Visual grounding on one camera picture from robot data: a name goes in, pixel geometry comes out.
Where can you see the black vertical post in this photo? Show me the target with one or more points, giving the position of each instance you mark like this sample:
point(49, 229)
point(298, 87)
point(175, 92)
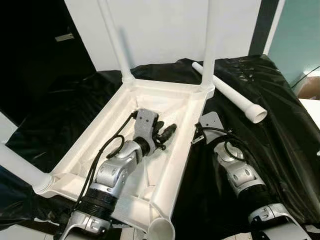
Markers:
point(263, 27)

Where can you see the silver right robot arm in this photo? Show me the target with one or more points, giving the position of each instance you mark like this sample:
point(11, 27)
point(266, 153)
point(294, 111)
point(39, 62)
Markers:
point(245, 180)

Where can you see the black plastic sheet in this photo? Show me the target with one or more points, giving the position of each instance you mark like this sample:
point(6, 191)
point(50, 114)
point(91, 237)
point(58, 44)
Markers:
point(280, 165)

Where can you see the white side table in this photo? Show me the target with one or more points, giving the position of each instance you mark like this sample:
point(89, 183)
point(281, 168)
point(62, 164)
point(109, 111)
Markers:
point(312, 110)

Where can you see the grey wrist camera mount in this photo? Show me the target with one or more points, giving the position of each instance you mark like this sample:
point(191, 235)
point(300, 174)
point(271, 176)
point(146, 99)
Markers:
point(211, 124)
point(146, 125)

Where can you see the brown cardboard box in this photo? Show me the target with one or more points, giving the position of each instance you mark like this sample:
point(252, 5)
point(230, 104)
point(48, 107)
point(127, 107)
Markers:
point(313, 86)

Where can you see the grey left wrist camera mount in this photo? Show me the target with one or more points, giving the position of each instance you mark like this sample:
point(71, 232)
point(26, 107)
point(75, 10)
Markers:
point(146, 125)

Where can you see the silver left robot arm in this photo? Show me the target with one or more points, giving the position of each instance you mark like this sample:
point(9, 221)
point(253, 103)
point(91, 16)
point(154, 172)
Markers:
point(112, 175)

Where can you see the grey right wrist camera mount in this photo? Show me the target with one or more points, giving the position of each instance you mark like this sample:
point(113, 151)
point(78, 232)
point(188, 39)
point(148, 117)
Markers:
point(211, 124)

